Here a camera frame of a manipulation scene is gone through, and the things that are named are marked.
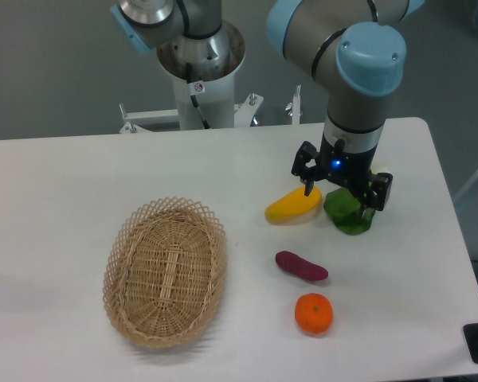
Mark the yellow mango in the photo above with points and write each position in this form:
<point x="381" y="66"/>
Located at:
<point x="293" y="205"/>

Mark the green bok choy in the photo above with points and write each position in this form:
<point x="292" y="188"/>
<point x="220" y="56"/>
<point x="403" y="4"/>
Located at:
<point x="342" y="207"/>

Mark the white metal base frame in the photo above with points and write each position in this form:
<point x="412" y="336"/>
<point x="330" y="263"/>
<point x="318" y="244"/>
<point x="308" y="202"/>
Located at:
<point x="193" y="114"/>

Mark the orange tangerine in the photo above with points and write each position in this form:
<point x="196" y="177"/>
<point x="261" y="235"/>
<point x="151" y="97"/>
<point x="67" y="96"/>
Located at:
<point x="313" y="313"/>

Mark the purple sweet potato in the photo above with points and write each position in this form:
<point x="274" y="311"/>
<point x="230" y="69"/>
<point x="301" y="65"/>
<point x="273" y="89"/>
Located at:
<point x="300" y="267"/>

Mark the woven wicker basket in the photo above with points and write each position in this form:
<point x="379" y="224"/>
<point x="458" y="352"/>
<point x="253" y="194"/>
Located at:
<point x="166" y="273"/>

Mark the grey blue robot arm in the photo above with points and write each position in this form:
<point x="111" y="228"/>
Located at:
<point x="348" y="47"/>

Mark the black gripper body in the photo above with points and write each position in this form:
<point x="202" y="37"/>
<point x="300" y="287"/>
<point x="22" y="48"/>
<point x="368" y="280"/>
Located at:
<point x="349" y="170"/>

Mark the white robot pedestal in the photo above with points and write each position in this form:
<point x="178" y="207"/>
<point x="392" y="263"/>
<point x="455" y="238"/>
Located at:
<point x="204" y="67"/>

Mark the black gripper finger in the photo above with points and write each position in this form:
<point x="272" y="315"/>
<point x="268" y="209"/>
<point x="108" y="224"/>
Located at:
<point x="374" y="192"/>
<point x="306" y="166"/>

